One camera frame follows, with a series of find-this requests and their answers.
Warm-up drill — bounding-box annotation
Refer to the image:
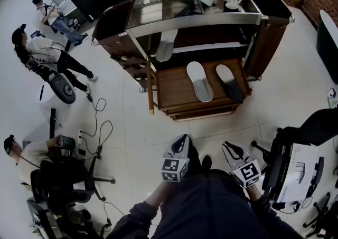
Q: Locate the spray bottle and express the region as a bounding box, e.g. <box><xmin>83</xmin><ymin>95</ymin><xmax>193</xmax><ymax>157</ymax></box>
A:
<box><xmin>326</xmin><ymin>88</ymin><xmax>338</xmax><ymax>109</ymax></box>

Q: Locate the black chair base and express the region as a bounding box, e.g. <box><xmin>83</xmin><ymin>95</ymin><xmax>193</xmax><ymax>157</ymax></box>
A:
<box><xmin>302</xmin><ymin>192</ymin><xmax>338</xmax><ymax>236</ymax></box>

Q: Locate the person's right forearm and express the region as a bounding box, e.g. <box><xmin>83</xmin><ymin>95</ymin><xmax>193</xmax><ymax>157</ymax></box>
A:
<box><xmin>245</xmin><ymin>184</ymin><xmax>265</xmax><ymax>203</ymax></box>

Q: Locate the white printed box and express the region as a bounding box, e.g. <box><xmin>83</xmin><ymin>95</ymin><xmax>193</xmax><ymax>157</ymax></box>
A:
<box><xmin>277</xmin><ymin>142</ymin><xmax>319</xmax><ymax>203</ymax></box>

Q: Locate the black office chair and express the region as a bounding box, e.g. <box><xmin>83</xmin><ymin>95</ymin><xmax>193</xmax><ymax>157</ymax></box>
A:
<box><xmin>30</xmin><ymin>150</ymin><xmax>116</xmax><ymax>214</ymax></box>
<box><xmin>250</xmin><ymin>108</ymin><xmax>338</xmax><ymax>204</ymax></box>

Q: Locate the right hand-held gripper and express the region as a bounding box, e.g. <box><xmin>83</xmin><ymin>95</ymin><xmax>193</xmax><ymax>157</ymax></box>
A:
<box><xmin>222</xmin><ymin>141</ymin><xmax>262</xmax><ymax>189</ymax></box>

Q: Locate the black flat object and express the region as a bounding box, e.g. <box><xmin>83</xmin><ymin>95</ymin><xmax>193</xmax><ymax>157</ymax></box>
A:
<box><xmin>174</xmin><ymin>4</ymin><xmax>196</xmax><ymax>17</ymax></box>

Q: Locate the person's dark clothing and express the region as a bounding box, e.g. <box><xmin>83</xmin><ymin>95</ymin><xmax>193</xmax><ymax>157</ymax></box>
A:
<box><xmin>105</xmin><ymin>145</ymin><xmax>304</xmax><ymax>239</ymax></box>

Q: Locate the white and grey slipper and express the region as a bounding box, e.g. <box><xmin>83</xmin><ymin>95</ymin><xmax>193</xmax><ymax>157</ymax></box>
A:
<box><xmin>186</xmin><ymin>61</ymin><xmax>214</xmax><ymax>103</ymax></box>
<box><xmin>155</xmin><ymin>29</ymin><xmax>178</xmax><ymax>62</ymax></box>

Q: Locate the grey oval device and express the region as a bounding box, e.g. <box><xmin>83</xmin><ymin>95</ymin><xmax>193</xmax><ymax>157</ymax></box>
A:
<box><xmin>48</xmin><ymin>73</ymin><xmax>77</xmax><ymax>104</ymax></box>

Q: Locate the black cable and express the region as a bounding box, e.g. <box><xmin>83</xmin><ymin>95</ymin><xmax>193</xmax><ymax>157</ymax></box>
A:
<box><xmin>101</xmin><ymin>202</ymin><xmax>125</xmax><ymax>235</ymax></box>
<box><xmin>83</xmin><ymin>94</ymin><xmax>114</xmax><ymax>157</ymax></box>

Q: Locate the wooden service cart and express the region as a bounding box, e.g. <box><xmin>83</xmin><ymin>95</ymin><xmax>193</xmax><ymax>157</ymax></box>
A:
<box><xmin>91</xmin><ymin>0</ymin><xmax>295</xmax><ymax>93</ymax></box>

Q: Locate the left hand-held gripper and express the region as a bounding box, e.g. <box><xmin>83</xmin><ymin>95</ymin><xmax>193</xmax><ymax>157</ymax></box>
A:
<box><xmin>161</xmin><ymin>135</ymin><xmax>191</xmax><ymax>183</ymax></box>

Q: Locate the white round table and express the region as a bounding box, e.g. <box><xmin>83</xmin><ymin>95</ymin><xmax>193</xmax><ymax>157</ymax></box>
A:
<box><xmin>38</xmin><ymin>82</ymin><xmax>67</xmax><ymax>117</ymax></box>

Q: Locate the person's left forearm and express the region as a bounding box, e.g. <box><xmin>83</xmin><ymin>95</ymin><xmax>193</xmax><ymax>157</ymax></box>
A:
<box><xmin>144</xmin><ymin>179</ymin><xmax>172</xmax><ymax>209</ymax></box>

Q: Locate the dark grey slipper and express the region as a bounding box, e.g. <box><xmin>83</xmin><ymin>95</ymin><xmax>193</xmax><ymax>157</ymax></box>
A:
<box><xmin>215</xmin><ymin>63</ymin><xmax>244</xmax><ymax>102</ymax></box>

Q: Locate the wooden pole with brass tip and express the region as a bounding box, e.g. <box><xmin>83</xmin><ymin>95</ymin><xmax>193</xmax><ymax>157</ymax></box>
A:
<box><xmin>146</xmin><ymin>57</ymin><xmax>155</xmax><ymax>116</ymax></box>

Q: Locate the brown wooden shoe rack shelf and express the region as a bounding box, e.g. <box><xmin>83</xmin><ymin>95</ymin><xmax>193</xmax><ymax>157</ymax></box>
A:
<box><xmin>155</xmin><ymin>58</ymin><xmax>251</xmax><ymax>122</ymax></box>

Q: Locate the dark green tub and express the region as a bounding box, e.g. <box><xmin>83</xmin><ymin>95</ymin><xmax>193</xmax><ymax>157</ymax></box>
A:
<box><xmin>316</xmin><ymin>9</ymin><xmax>338</xmax><ymax>85</ymax></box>

